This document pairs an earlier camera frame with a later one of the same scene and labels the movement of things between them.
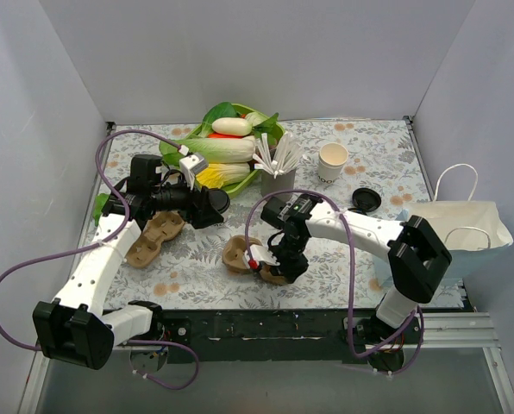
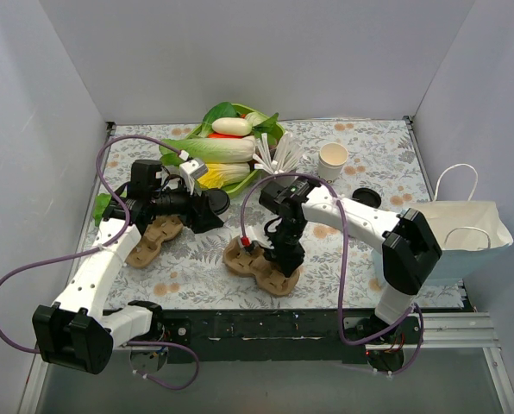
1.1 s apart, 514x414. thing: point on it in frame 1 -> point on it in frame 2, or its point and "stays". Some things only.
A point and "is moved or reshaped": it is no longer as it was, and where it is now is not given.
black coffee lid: x=219 y=199 stays
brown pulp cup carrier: x=163 y=226 stays
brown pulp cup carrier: x=233 y=257 is moved or reshaped
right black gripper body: x=290 y=263 stays
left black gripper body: x=200 y=204 stays
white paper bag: x=383 y=271 is moved or reshaped
